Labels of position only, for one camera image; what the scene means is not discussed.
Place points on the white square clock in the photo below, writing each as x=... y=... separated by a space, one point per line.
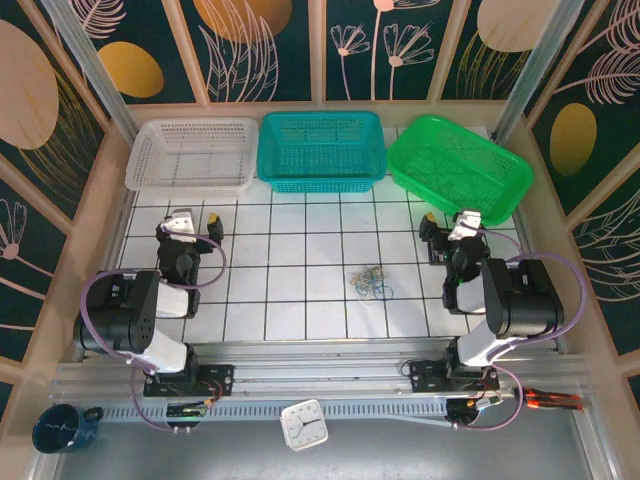
x=303 y=425

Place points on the black battery charger board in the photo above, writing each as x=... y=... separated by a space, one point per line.
x=437 y=255

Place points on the aluminium frame post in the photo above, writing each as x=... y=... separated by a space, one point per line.
x=535 y=65
x=95 y=75

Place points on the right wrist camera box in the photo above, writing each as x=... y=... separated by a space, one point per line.
x=467 y=222

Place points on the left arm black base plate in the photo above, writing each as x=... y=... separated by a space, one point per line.
x=220 y=377

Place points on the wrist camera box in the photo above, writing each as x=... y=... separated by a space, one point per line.
x=467 y=222
x=179 y=222

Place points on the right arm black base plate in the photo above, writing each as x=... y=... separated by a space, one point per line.
x=425 y=377

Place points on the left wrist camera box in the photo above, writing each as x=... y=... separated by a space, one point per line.
x=179 y=222

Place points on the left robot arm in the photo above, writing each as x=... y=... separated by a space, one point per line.
x=120 y=320

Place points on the dark blue mug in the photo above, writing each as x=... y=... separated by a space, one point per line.
x=57 y=430

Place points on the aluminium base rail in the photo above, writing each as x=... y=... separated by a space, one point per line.
x=320 y=372

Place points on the green plastic basket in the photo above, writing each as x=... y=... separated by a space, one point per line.
x=455 y=170

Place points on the white plastic basket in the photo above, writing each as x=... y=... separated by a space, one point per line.
x=190 y=160

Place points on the teal plastic basket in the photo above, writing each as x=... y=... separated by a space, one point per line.
x=320 y=150

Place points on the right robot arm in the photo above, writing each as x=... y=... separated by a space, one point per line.
x=525 y=305

